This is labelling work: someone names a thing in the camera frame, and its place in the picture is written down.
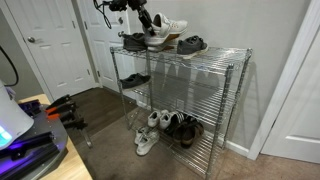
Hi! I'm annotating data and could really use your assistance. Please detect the wooden table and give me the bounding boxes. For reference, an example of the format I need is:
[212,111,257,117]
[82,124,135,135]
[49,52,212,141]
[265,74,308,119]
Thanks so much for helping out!
[17,93,94,180]

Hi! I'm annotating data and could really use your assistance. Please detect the dark grey shoe top left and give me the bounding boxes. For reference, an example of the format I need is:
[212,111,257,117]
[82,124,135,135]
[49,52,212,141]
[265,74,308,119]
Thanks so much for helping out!
[123,33,147,51]

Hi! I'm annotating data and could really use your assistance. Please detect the silver door knob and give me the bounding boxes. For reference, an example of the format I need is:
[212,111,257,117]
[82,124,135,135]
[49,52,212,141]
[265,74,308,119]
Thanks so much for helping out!
[27,37,36,43]

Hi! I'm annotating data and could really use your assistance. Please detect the white panel door middle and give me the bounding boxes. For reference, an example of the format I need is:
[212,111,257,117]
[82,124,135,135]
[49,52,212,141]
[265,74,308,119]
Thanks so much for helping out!
[76,0,135,92]

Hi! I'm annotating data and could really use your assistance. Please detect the orange black clamp right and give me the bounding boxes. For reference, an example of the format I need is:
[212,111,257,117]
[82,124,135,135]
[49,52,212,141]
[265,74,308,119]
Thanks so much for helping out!
[46,108,93,148]

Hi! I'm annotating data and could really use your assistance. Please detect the dark grey shoe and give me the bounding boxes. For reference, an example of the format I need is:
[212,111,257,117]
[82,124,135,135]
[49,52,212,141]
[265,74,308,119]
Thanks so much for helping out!
[123,33,147,51]
[177,35,208,59]

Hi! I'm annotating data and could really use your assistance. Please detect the black shoe middle shelf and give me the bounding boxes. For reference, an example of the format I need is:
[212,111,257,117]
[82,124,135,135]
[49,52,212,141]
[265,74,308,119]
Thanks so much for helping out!
[120,73,151,89]

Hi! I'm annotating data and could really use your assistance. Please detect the white sneaker shelf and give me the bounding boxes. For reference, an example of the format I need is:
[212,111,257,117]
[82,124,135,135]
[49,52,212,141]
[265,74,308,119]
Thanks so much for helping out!
[148,111,161,127]
[159,110,171,129]

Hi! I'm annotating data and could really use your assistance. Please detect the white panel door left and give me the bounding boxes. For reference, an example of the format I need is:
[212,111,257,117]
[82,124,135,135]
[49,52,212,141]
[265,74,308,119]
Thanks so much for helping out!
[1,0,94,99]

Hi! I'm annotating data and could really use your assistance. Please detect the white panel door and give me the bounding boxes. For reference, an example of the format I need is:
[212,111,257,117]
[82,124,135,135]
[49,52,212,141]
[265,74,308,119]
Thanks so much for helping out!
[76,0,135,92]
[1,0,94,99]

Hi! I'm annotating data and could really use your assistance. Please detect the light grey sneaker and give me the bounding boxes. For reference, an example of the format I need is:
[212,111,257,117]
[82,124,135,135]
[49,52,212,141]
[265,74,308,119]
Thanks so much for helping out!
[143,13,188,51]

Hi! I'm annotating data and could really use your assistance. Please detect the orange black clamp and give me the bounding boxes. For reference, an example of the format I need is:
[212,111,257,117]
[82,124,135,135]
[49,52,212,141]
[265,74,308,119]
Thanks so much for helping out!
[45,94,76,115]
[46,108,93,148]

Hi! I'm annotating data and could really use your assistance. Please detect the chrome wire shoe rack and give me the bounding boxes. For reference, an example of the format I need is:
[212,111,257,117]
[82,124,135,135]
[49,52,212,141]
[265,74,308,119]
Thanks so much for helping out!
[110,47,252,179]

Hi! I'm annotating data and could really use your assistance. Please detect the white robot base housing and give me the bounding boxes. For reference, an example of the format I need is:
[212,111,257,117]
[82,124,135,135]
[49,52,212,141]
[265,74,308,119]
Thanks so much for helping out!
[0,81,34,150]

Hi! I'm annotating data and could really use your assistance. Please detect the round metal robot base plate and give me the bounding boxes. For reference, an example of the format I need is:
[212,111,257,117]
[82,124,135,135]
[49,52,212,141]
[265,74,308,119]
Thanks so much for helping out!
[0,107,68,180]

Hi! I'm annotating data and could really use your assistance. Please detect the orange black clamp left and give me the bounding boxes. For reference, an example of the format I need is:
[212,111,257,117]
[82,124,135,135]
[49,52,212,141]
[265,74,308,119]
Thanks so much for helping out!
[45,94,76,115]

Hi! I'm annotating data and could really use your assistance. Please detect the brown sandal bottom shelf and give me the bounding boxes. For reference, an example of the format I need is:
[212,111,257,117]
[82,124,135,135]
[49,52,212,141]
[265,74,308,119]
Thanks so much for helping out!
[173,116,204,149]

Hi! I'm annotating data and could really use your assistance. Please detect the black aluminium rail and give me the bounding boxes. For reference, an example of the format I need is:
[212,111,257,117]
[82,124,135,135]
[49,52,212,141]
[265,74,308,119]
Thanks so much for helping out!
[0,132,59,180]

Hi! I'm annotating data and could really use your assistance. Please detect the white door right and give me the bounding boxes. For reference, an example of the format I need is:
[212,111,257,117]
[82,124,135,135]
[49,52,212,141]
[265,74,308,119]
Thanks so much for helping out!
[247,0,320,163]

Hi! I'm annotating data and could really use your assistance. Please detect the white sneaker on floor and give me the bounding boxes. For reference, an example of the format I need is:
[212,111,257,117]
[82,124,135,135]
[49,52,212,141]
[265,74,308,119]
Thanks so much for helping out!
[136,131,160,156]
[134,126,149,145]

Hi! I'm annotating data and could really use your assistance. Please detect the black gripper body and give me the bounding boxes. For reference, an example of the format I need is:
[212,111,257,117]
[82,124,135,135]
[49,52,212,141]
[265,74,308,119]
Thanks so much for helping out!
[109,0,147,11]

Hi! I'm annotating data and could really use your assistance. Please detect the dark grey shoe top right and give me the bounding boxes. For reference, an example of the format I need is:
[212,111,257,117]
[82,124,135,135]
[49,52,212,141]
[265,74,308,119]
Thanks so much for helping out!
[177,35,208,59]

